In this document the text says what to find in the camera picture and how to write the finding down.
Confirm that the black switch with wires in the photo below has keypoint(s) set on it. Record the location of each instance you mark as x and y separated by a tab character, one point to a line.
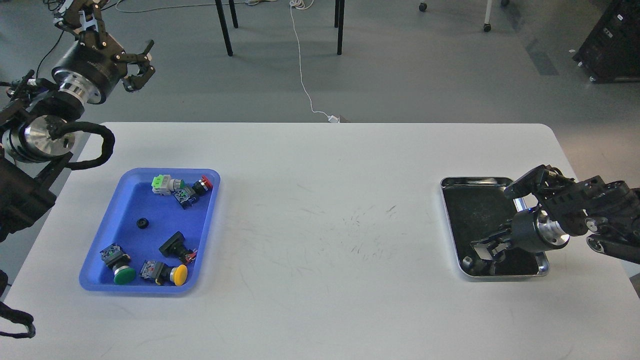
174	247

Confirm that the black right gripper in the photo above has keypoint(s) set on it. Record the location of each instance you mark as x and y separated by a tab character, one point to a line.
524	235

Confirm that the black table leg rear left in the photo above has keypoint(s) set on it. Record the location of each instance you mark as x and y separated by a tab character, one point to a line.
233	13

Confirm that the white power adapter plug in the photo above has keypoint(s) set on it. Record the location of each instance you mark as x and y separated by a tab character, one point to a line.
334	119

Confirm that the yellow push button switch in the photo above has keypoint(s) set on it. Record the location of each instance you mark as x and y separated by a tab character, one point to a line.
161	273

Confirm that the black table leg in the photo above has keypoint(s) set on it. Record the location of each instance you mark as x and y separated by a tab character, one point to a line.
336	14
340	29
233	13
224	29

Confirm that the white chair leg with caster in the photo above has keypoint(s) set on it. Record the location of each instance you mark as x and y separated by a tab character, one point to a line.
487	27

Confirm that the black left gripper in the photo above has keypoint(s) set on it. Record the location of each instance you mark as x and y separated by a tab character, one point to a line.
95	55

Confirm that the green white terminal switch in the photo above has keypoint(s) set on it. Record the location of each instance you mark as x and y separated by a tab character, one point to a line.
165	184

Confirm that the black table leg rear right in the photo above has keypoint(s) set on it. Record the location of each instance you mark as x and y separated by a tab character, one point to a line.
336	14

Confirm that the black blue contact block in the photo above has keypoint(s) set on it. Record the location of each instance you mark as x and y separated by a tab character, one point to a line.
186	197

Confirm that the shiny metal tray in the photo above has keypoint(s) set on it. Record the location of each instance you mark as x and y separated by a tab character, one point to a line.
475	207

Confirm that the green mushroom push button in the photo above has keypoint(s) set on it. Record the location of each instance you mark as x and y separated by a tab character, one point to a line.
118	261

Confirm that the blue plastic tray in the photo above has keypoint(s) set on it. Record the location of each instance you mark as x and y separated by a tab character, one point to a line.
133	199

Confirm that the black equipment case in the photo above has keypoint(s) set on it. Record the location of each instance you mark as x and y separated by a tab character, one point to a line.
611	51

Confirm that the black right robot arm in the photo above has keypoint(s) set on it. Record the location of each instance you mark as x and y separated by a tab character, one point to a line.
607	213

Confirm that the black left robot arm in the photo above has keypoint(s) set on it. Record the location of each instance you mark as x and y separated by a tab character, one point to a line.
42	132

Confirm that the red push button switch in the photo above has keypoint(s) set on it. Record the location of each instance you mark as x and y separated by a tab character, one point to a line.
202	186

